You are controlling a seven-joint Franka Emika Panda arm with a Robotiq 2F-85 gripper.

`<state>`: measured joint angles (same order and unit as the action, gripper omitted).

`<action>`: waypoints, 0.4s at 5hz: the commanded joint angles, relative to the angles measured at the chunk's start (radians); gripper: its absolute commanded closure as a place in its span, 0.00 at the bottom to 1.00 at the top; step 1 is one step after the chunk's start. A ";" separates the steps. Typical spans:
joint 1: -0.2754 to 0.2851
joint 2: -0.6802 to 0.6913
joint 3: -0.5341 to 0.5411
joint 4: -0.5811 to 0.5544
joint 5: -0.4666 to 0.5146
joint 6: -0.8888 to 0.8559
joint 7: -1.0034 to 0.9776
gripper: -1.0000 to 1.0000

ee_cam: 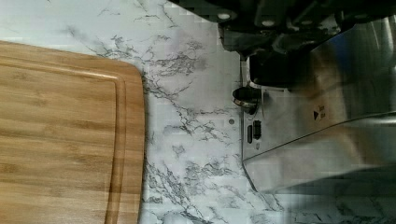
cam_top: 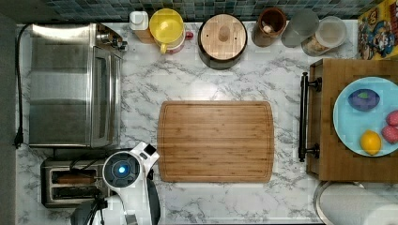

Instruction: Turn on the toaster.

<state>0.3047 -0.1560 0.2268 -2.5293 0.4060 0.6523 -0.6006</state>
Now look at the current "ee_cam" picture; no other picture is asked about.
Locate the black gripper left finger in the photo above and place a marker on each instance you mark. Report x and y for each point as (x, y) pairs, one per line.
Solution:
(245, 38)

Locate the bamboo cutting board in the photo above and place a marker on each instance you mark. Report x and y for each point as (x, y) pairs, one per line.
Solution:
(72, 138)

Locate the black toaster lever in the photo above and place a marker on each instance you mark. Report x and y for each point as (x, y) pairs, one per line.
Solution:
(278, 70)

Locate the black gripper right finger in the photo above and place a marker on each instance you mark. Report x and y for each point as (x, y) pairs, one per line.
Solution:
(294, 34)

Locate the stainless steel toaster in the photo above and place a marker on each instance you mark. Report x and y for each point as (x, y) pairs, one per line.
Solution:
(333, 130)

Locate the black chrome toaster knob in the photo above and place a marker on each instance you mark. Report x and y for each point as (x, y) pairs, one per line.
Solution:
(247, 98)

